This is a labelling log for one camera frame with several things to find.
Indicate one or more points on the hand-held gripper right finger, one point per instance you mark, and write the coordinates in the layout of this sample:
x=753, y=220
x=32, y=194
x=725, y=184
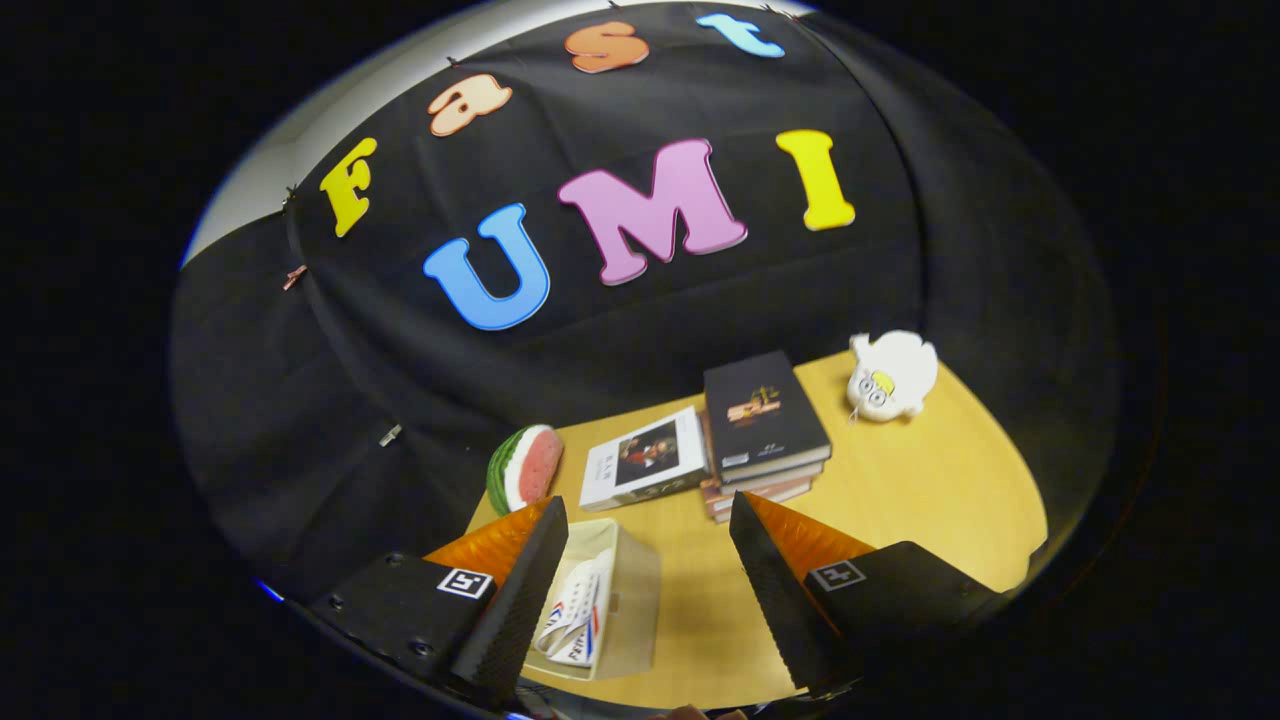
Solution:
x=775, y=600

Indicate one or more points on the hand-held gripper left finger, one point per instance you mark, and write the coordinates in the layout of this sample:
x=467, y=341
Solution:
x=515, y=610

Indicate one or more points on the beige fabric storage box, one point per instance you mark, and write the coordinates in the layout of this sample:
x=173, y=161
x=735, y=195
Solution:
x=632, y=600

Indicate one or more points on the brown cover book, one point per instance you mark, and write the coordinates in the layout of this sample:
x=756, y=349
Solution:
x=770, y=496

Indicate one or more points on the thick book under black book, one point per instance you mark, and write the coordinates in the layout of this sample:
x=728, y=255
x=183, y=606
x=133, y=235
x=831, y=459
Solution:
x=785, y=480

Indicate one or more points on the watermelon slice plush toy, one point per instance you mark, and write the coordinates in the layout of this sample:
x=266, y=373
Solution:
x=525, y=470

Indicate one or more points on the black cover book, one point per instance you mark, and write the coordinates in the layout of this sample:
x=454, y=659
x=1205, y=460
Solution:
x=765, y=410

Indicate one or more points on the white portrait cover book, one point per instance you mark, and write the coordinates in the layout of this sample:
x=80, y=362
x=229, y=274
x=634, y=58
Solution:
x=645, y=460

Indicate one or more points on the metal clip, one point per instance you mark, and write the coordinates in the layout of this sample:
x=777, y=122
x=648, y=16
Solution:
x=390, y=435

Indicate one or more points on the white plush toy with face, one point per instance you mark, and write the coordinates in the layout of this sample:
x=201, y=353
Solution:
x=895, y=375

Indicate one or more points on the pink clip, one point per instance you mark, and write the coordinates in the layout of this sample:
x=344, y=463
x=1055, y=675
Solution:
x=294, y=278

